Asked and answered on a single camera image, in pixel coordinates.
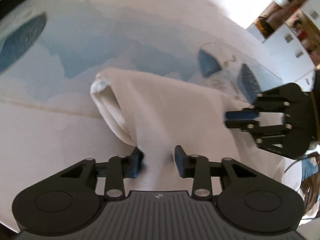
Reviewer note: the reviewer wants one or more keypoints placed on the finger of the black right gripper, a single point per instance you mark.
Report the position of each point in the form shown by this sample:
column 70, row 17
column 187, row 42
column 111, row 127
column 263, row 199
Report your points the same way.
column 273, row 101
column 282, row 140

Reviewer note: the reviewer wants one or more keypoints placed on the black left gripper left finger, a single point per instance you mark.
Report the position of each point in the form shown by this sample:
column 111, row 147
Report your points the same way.
column 73, row 198

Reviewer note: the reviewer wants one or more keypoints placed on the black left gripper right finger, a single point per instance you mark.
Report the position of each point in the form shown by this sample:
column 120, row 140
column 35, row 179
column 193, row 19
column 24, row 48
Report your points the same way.
column 243, row 197

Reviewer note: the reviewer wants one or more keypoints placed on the white sweater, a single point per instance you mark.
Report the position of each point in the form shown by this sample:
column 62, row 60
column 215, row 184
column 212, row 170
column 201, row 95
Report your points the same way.
column 156, row 114

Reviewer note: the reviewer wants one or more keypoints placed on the white kitchen cabinets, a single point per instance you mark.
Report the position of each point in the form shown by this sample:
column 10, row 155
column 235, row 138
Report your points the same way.
column 289, row 30

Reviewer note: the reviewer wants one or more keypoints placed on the blue patterned table mat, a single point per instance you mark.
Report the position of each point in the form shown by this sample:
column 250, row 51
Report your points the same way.
column 51, row 50

